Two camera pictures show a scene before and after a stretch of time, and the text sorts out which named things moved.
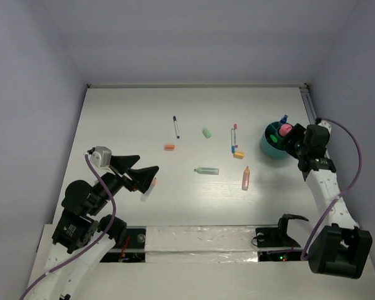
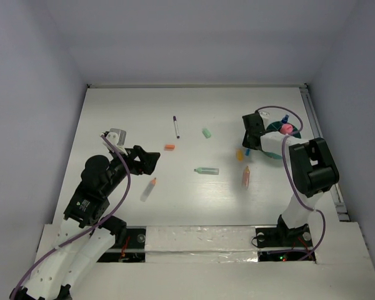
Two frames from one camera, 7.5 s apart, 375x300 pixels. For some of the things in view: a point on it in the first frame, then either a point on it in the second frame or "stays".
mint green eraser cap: (207, 133) stays
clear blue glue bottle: (284, 119) stays
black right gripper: (298, 132) -> (245, 142)
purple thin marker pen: (176, 127) stays
